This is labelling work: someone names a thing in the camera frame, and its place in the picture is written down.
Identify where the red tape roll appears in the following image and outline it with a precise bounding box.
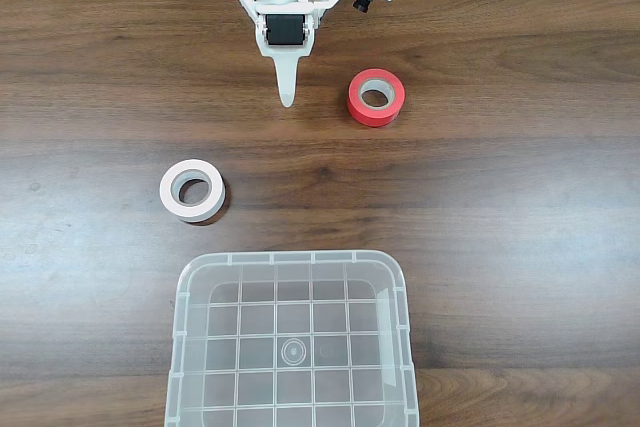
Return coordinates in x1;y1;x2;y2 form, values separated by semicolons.
347;68;407;129

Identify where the clear plastic storage box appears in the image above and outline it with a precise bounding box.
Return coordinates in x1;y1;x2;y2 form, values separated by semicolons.
163;249;421;427

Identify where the white tape roll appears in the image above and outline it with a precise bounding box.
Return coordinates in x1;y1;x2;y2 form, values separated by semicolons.
158;158;227;224

